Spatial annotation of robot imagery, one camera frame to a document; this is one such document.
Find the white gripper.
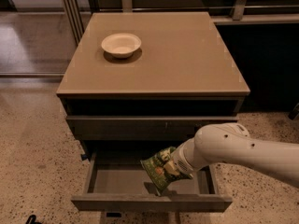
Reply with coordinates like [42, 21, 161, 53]
[164, 138, 208, 176]

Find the grey drawer cabinet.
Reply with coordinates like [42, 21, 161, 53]
[55, 11, 251, 224]

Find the black object at floor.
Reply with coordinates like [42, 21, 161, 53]
[25, 215, 42, 224]

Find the white paper bowl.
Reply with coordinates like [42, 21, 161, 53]
[101, 33, 142, 59]

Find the closed grey top drawer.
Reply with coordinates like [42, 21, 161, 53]
[66, 116, 238, 141]

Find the dark wheel at right edge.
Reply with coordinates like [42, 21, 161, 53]
[288, 103, 299, 120]

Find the metal shelf frame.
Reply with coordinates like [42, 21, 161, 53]
[62, 0, 299, 42]

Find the open grey middle drawer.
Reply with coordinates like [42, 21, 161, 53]
[72, 150, 233, 213]

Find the green jalapeno chip bag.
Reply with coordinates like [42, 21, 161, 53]
[140, 147, 192, 196]

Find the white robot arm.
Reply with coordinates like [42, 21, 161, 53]
[165, 123, 299, 188]

